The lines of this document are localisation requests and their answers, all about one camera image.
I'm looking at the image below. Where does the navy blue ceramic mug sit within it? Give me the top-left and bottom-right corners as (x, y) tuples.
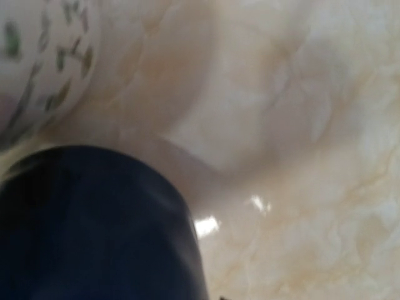
(1, 146), (209, 299)

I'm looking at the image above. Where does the white floral print mug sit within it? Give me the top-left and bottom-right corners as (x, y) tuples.
(1, 1), (101, 148)

